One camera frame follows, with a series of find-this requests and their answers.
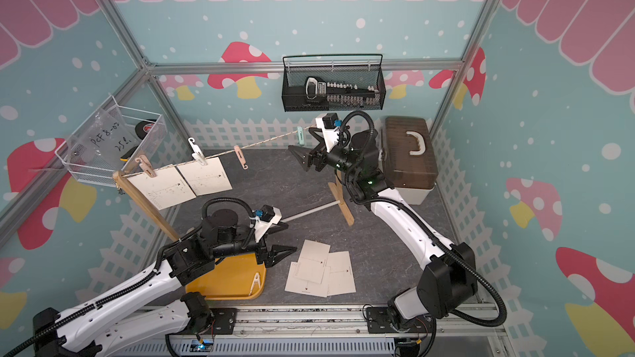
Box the white clothespin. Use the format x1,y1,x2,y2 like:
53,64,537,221
188,137,208,165
248,272,262,296

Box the postcard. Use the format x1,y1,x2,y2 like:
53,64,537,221
295,240,331,284
327,251,357,297
284,262,330,297
127,165,196,210
176,157,233,196

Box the pink clothespin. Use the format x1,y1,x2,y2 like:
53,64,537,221
135,155,156,178
233,145,249,170

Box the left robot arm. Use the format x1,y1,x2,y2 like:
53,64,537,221
7,197,297,356

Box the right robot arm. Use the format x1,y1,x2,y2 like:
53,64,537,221
289,111,508,331

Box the green clothespin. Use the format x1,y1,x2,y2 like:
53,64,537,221
296,127,305,146

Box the yellow plastic tray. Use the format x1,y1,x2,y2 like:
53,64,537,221
185,254,266,301

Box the socket wrench set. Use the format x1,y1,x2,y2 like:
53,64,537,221
304,77,383,110

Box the brown lid storage box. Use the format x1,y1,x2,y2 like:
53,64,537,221
380,116,438,206

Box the black tape roll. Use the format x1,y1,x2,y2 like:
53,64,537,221
134,120,156,140

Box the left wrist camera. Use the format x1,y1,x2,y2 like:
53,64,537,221
253,205,282,242

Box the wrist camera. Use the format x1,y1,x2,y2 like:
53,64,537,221
253,205,282,242
315,112,342,152

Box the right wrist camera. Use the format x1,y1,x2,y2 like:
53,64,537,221
315,112,342,152

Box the wooden string rack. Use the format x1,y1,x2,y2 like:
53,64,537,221
112,128,357,241

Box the black mesh wall basket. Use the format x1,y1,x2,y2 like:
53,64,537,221
281,54,386,112

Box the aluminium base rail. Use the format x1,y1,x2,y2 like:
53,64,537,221
96,305,514,356

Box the white wire wall basket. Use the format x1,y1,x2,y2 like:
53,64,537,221
55,96,168,187

